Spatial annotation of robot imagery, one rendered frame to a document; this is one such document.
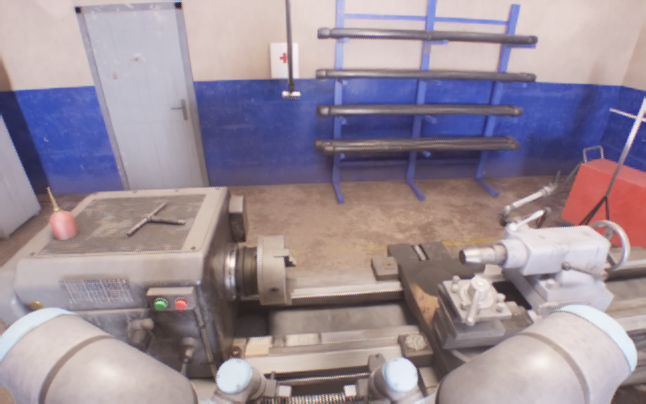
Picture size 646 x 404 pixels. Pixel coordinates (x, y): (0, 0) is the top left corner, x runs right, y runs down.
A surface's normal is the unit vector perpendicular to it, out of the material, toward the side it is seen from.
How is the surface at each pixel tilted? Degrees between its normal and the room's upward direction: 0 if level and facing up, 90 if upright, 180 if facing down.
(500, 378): 37
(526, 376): 31
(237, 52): 90
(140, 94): 90
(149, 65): 90
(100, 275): 45
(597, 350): 25
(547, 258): 86
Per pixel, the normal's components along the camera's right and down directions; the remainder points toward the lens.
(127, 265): 0.07, -0.28
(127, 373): 0.61, -0.69
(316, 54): 0.10, 0.48
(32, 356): -0.14, -0.64
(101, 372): 0.37, -0.73
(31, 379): -0.27, -0.30
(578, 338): 0.04, -0.83
